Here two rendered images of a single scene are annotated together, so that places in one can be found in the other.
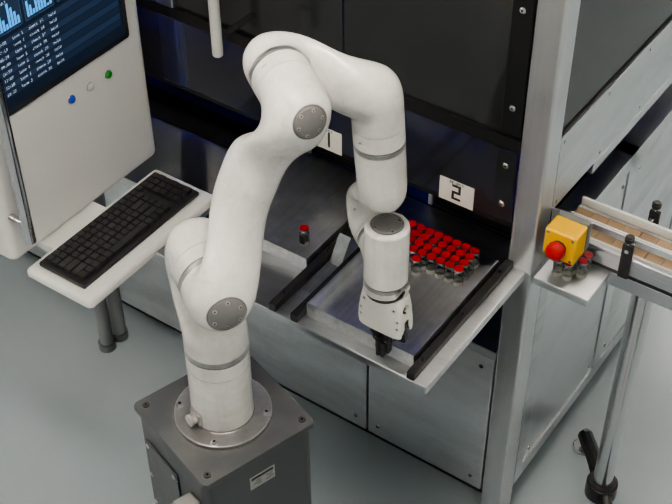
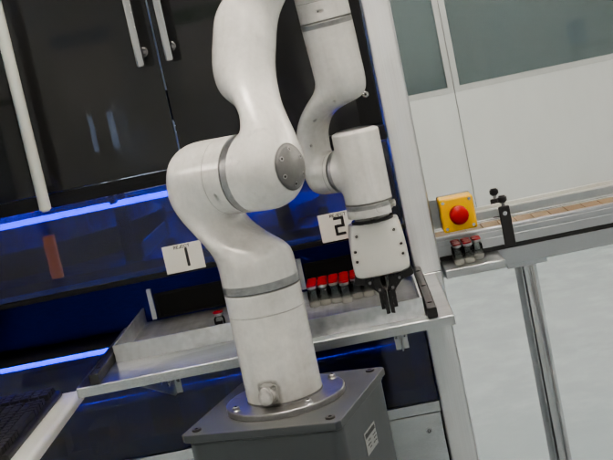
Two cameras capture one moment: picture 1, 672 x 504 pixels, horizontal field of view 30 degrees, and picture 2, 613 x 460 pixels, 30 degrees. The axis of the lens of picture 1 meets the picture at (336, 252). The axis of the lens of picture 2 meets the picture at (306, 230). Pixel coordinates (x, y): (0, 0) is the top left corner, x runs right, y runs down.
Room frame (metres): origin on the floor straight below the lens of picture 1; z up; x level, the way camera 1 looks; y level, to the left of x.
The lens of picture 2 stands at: (0.08, 1.08, 1.36)
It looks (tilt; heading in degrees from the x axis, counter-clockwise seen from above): 8 degrees down; 328
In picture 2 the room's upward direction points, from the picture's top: 12 degrees counter-clockwise
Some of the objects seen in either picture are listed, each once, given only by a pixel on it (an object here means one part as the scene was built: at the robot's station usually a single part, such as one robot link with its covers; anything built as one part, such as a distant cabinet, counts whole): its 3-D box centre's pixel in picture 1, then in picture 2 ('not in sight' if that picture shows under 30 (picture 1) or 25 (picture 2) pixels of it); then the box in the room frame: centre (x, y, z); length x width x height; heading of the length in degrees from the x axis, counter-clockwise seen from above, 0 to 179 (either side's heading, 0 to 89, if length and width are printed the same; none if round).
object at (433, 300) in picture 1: (404, 287); (352, 300); (1.91, -0.14, 0.90); 0.34 x 0.26 x 0.04; 145
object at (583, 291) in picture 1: (575, 273); (472, 263); (1.98, -0.51, 0.87); 0.14 x 0.13 x 0.02; 145
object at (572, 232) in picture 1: (566, 238); (456, 212); (1.95, -0.48, 0.99); 0.08 x 0.07 x 0.07; 145
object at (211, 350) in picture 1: (206, 287); (229, 214); (1.63, 0.23, 1.16); 0.19 x 0.12 x 0.24; 20
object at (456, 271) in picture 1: (426, 261); (350, 287); (1.98, -0.19, 0.90); 0.18 x 0.02 x 0.05; 55
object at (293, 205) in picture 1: (304, 201); (191, 321); (2.20, 0.07, 0.90); 0.34 x 0.26 x 0.04; 145
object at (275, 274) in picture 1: (348, 255); (271, 326); (2.04, -0.03, 0.87); 0.70 x 0.48 x 0.02; 55
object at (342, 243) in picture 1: (327, 263); not in sight; (1.98, 0.02, 0.91); 0.14 x 0.03 x 0.06; 145
